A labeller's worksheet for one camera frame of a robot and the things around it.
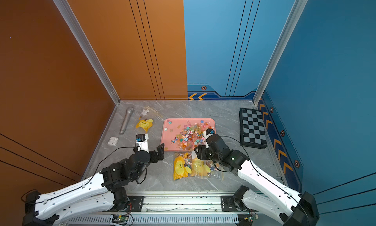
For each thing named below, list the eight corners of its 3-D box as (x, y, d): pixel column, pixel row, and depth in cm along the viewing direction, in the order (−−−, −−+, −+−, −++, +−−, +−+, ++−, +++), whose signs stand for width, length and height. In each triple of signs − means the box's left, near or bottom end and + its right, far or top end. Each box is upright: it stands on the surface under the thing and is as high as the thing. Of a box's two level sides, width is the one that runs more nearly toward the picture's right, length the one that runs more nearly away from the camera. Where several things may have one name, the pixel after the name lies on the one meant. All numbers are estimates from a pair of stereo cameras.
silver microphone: (119, 134, 102) (117, 132, 100) (129, 110, 117) (127, 107, 115) (124, 134, 102) (122, 132, 100) (133, 110, 117) (131, 107, 115)
